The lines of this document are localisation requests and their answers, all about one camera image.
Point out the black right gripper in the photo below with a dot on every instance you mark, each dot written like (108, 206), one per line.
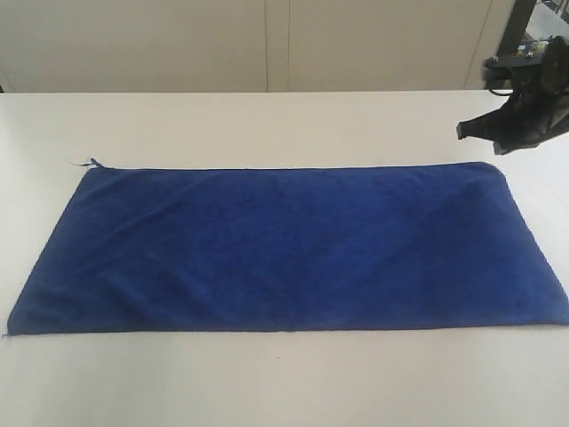
(536, 111)

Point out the blue towel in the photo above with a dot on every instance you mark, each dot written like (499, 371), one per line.
(287, 250)

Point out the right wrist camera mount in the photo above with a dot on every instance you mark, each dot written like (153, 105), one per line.
(523, 62)

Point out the black window frame post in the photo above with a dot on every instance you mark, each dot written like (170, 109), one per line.
(514, 31)

